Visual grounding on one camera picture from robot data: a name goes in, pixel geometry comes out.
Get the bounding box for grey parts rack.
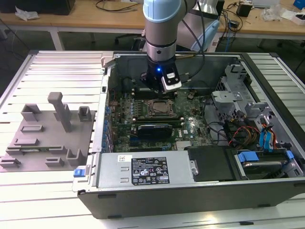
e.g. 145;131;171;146
0;92;96;172

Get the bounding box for yellow power wire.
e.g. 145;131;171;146
245;128;259;144

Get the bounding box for black graphics card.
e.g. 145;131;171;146
136;123;174;140

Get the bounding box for silver metal disk bay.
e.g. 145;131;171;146
211;63;284;134

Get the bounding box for open black PC case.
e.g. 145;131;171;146
71;51;305;219

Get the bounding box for black RAM slot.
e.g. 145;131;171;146
132;89;177;94
132;115;184;118
132;117;184;120
132;95;177;100
132;93;177;97
132;86;177;91
132;121;183;125
132;119;184;123

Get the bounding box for clear plastic bags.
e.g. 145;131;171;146
260;4;295;22

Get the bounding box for metal socket cover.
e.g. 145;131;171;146
147;99;176;117

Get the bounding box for red power wire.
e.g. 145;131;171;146
230;126;257;145

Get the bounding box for green motherboard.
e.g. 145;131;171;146
106;89;215;153

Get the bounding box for blue flat data wire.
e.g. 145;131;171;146
266;126;275;153
259;126;268;153

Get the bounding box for small black cube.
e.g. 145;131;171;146
236;2;253;17

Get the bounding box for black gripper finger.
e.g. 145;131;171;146
163;88;178;99
140;71;164;99

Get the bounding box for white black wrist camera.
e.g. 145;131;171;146
161;69;183;92

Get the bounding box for black desktop box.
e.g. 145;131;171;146
216;0;226;16

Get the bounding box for silver chipset heatsink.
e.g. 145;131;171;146
175;140;192;150

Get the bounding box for hard disk in blue carrier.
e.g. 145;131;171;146
234;149;300;181

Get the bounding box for black cylinder component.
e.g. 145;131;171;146
122;77;133;93

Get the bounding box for crumpled clear plastic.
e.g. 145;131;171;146
14;6;40;20

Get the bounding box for wide black box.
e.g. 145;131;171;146
0;0;76;15

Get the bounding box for wooden desk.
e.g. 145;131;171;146
214;0;305;48
0;0;147;52

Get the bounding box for white box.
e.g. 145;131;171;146
293;13;305;26

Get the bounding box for green RAM stick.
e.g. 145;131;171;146
20;147;51;153

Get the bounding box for white flat device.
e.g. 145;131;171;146
252;0;279;8

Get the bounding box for black wire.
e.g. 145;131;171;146
202;95;231;146

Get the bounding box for CPU socket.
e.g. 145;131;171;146
146;99;176;117

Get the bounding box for silver CPU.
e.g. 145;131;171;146
153;102;169;113

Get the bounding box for silver power supply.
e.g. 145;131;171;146
96;152;200;189

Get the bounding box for black camera cable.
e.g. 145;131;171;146
176;20;206;84

